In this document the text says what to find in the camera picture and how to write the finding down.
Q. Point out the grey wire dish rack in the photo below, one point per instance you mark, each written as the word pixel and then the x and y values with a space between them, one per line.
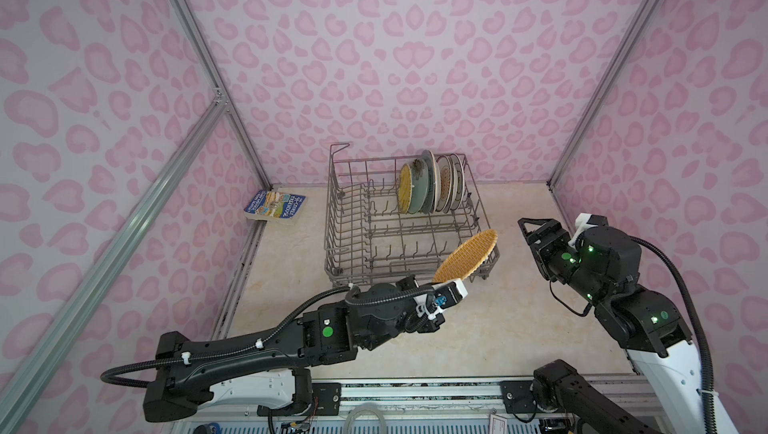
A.
pixel 368 240

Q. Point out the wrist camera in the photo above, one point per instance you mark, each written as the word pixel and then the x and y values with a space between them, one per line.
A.
pixel 585 221
pixel 445 295

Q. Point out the grey-blue plate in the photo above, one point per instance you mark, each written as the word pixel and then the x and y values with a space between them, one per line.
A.
pixel 433 181

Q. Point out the colourful book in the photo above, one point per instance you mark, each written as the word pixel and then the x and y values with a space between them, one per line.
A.
pixel 275 206

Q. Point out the grey metal frame post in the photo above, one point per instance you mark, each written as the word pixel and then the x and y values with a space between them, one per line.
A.
pixel 202 49

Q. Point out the green bamboo woven tray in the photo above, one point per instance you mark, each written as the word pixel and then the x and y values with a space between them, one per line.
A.
pixel 405 187

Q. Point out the cream floral plate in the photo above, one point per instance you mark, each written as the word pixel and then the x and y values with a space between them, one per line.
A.
pixel 456 193

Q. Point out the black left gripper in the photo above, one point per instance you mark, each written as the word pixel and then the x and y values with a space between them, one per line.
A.
pixel 430 325

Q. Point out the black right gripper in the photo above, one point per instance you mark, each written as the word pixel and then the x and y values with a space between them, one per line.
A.
pixel 548 226

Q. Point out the orange woven round tray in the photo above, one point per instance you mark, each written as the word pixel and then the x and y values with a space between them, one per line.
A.
pixel 467 257

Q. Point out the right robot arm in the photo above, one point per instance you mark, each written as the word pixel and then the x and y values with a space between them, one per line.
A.
pixel 665 344

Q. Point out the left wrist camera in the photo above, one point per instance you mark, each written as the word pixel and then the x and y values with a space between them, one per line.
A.
pixel 445 295

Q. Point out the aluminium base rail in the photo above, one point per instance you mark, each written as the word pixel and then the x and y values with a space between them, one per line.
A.
pixel 439 405

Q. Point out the pale green plate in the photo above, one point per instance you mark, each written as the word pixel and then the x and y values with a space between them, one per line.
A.
pixel 420 184

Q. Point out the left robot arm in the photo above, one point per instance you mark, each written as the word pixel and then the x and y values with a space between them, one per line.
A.
pixel 317 333

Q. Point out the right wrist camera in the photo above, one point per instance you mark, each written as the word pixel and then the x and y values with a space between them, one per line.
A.
pixel 585 221

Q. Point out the clear tubing loop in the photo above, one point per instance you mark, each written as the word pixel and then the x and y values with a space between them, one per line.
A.
pixel 365 411

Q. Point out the white plate orange sunburst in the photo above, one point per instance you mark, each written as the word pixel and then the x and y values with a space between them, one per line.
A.
pixel 445 171

